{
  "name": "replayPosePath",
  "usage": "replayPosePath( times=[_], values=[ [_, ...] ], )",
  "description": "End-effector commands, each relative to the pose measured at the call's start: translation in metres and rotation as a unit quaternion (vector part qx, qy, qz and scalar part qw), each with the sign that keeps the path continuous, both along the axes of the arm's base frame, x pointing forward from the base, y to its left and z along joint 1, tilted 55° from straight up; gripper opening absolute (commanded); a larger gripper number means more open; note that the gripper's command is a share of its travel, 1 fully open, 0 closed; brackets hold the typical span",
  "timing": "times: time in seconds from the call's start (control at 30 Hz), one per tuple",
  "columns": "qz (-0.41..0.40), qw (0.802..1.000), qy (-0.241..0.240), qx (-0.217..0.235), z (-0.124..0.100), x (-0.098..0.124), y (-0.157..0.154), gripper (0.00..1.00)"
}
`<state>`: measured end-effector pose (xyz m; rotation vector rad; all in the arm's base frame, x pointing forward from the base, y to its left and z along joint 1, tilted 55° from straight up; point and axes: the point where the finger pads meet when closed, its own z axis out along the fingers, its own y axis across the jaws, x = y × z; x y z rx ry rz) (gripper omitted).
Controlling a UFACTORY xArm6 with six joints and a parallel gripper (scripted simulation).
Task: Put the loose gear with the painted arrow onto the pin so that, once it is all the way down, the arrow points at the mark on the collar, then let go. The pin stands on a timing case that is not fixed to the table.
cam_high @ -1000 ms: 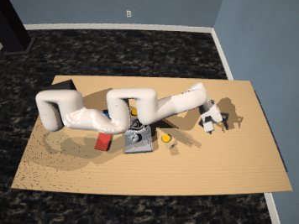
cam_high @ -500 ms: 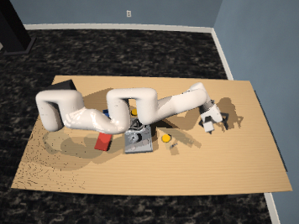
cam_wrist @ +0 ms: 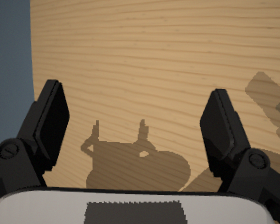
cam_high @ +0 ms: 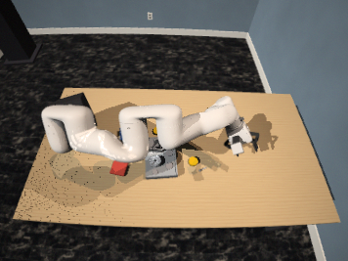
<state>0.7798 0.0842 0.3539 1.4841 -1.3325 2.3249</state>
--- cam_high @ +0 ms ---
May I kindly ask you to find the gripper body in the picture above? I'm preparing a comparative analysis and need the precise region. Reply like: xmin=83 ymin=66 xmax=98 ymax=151
xmin=226 ymin=121 xmax=252 ymax=145

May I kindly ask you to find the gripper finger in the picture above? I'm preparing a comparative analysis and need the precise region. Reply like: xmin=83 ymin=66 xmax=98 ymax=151
xmin=224 ymin=140 xmax=231 ymax=149
xmin=249 ymin=131 xmax=259 ymax=152

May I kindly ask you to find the white toothed gear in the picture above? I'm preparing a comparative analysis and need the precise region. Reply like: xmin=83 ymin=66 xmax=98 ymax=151
xmin=150 ymin=155 xmax=161 ymax=167

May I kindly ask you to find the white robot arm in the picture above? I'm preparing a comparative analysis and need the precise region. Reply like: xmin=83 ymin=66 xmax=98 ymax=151
xmin=41 ymin=96 xmax=244 ymax=163

